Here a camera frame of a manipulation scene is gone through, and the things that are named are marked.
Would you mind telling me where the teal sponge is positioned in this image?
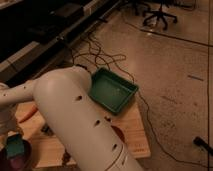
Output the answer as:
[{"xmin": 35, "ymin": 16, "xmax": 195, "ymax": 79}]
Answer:
[{"xmin": 6, "ymin": 134, "xmax": 24, "ymax": 158}]

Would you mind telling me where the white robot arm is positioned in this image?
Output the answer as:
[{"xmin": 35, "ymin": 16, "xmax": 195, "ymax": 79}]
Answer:
[{"xmin": 0, "ymin": 66, "xmax": 144, "ymax": 171}]

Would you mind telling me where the purple bowl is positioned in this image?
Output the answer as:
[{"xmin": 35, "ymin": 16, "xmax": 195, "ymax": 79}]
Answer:
[{"xmin": 0, "ymin": 140, "xmax": 32, "ymax": 171}]

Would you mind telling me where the green plastic tray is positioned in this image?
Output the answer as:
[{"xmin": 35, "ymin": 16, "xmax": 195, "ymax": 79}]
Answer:
[{"xmin": 89, "ymin": 68, "xmax": 139, "ymax": 115}]

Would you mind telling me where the dark red round object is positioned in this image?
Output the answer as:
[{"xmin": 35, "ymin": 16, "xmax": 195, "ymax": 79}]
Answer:
[{"xmin": 111, "ymin": 126, "xmax": 125, "ymax": 142}]

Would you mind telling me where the orange carrot toy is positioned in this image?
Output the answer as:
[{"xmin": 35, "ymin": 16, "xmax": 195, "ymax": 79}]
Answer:
[{"xmin": 18, "ymin": 105, "xmax": 38, "ymax": 123}]

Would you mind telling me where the office chair base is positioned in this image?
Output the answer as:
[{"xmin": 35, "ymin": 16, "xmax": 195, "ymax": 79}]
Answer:
[{"xmin": 143, "ymin": 0, "xmax": 178, "ymax": 30}]

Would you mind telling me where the black object on floor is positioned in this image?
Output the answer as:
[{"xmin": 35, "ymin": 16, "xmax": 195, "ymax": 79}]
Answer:
[{"xmin": 193, "ymin": 137, "xmax": 213, "ymax": 156}]

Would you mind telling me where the black floor cable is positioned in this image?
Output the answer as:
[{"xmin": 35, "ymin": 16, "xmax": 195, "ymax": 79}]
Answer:
[{"xmin": 68, "ymin": 31, "xmax": 213, "ymax": 168}]

